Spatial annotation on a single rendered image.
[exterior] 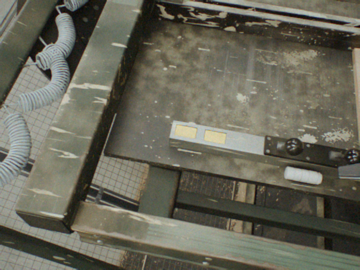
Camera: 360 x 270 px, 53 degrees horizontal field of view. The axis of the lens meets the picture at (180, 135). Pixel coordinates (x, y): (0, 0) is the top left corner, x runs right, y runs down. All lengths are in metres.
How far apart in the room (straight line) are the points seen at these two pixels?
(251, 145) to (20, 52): 0.93
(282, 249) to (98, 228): 0.36
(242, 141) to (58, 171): 0.41
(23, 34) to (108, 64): 0.64
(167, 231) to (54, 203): 0.23
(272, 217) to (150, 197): 0.29
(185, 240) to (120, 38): 0.52
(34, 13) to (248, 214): 1.11
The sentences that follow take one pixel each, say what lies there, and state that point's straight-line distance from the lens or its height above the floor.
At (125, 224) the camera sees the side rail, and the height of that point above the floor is 1.76.
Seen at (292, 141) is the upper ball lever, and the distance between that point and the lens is 0.74.
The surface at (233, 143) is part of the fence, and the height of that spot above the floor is 1.59.
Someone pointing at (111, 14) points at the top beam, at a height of 1.94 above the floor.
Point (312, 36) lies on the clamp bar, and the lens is 1.14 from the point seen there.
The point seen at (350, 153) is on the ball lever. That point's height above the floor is 1.46.
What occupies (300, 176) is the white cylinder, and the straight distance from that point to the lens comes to 0.87.
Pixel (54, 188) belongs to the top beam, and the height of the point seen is 1.91.
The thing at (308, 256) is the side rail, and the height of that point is 1.45.
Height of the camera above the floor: 2.02
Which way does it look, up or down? 22 degrees down
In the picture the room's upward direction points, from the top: 63 degrees counter-clockwise
